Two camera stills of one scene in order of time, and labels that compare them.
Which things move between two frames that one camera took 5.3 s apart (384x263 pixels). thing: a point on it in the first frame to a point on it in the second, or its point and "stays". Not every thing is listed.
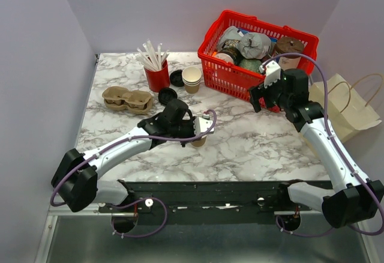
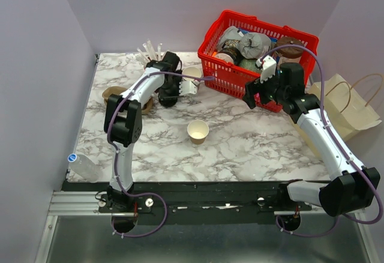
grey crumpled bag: x=254 y=45 stays
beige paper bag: x=347 y=114 stays
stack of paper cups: x=191 y=77 stays
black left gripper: x=190 y=122 to x=168 y=97
